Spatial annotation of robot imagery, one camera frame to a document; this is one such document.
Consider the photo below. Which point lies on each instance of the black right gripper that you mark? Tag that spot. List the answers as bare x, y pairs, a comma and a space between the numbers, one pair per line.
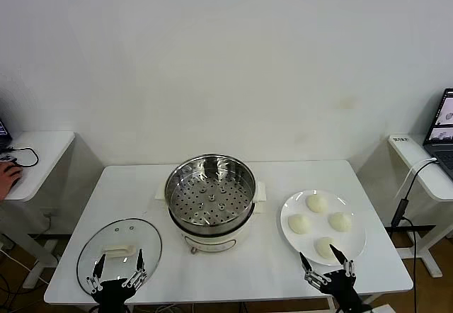
343, 291

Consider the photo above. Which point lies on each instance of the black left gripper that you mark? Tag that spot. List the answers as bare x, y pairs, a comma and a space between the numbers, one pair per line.
111, 293

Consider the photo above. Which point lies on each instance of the white steamed baozi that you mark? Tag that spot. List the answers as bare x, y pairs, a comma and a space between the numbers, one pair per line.
325, 247
299, 223
316, 204
341, 221

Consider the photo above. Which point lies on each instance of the round glass pot lid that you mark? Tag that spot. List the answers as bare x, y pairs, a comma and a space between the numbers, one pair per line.
141, 233

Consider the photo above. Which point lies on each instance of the perforated steel steamer basket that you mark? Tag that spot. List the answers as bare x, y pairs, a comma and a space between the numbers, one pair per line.
212, 199

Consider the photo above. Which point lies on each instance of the person's bare hand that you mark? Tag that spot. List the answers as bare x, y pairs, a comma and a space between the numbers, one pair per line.
8, 178

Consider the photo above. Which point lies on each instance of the round white plate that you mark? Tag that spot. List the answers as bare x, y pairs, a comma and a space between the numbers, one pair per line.
320, 231

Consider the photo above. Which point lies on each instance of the large white table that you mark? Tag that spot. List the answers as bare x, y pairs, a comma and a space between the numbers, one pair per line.
124, 192

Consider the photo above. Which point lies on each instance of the cream electric cooking pot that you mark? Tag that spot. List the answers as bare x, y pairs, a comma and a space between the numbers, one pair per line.
212, 244

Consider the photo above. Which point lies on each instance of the small white side table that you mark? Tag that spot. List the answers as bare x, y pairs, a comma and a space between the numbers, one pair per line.
46, 150

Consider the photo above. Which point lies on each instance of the printed white label sticker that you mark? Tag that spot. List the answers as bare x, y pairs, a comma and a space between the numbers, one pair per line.
400, 139

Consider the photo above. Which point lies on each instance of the small black desk device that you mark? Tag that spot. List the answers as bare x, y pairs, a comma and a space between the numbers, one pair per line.
7, 157

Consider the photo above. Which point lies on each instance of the dark laptop with blue screen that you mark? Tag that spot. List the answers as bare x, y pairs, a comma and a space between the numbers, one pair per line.
3, 129

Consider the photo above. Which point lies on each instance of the open laptop with bright screen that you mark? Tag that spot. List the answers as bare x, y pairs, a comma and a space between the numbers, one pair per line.
442, 114

